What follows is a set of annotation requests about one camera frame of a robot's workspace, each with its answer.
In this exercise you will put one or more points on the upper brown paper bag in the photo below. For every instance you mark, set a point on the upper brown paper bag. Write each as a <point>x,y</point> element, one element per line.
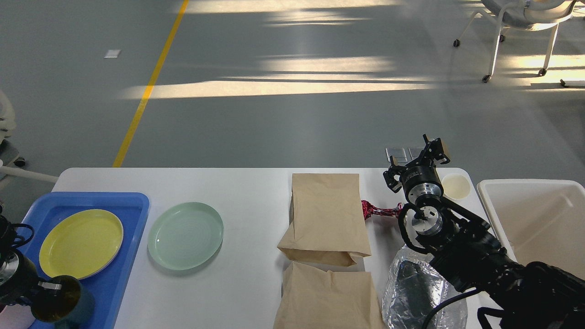
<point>327,224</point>

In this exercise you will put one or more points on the metal floor socket plates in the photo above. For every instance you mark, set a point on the metal floor socket plates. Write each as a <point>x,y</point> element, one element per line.
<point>403,155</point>

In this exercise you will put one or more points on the lower brown paper bag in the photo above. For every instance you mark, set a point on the lower brown paper bag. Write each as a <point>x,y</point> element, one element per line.
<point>316,299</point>

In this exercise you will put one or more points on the pink mug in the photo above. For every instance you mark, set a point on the pink mug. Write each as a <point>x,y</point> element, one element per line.
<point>16,317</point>

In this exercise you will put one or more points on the blue plastic tray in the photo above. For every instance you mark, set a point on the blue plastic tray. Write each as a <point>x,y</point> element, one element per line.
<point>108,286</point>

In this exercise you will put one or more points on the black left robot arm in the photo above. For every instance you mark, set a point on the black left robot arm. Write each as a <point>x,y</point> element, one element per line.
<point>13,236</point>

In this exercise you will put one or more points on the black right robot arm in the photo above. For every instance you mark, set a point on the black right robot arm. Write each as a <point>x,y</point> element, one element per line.
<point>467,255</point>

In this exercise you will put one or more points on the white plastic bin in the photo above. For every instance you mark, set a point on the white plastic bin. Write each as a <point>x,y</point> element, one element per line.
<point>538,220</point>

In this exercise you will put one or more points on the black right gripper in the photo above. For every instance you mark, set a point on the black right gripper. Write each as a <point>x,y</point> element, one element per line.
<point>421,182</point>

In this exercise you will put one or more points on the pale green plate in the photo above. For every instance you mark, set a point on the pale green plate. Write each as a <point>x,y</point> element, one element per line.
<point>185,236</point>

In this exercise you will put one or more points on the red candy wrapper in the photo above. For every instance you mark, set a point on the red candy wrapper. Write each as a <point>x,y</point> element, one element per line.
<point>370,210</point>

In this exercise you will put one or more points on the dark green mug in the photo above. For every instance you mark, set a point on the dark green mug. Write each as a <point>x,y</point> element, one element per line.
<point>67,304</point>

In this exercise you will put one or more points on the white chair on casters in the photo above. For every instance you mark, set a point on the white chair on casters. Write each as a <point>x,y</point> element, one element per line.
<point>522,15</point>

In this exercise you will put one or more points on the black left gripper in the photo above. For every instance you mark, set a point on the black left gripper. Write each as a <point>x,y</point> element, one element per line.
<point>20,282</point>

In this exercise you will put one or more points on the yellow plate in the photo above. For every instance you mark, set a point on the yellow plate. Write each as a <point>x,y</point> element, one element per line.
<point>82,244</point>

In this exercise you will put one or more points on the brown paper bag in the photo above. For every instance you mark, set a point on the brown paper bag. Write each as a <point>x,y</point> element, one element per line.
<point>316,299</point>
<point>327,224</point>

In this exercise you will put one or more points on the white chair at left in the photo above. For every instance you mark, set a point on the white chair at left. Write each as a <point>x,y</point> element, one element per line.
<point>12,163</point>

